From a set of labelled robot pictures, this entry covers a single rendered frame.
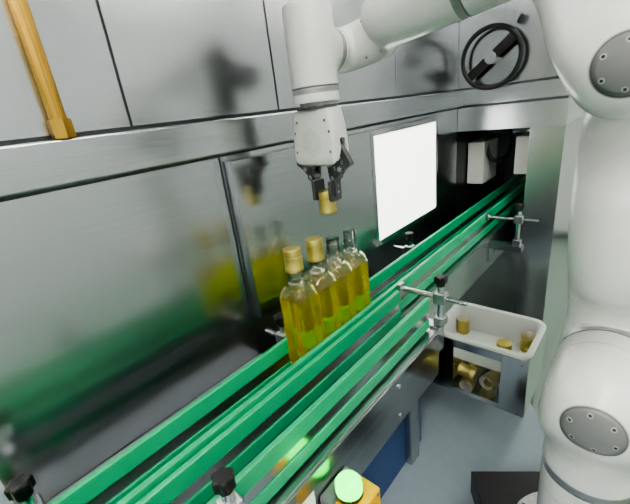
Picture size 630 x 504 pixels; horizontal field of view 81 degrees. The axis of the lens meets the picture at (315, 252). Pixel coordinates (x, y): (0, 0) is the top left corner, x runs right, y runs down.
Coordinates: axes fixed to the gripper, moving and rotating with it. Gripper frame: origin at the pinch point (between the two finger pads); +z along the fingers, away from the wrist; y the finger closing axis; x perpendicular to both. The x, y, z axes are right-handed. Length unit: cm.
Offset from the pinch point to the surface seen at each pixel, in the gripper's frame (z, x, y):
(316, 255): 11.1, -7.0, 1.7
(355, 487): 39, -25, 21
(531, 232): 40, 102, 15
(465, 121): -3, 102, -12
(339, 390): 28.9, -18.4, 14.1
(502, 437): 66, 22, 29
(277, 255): 14.0, -5.4, -11.7
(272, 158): -6.6, -2.4, -11.7
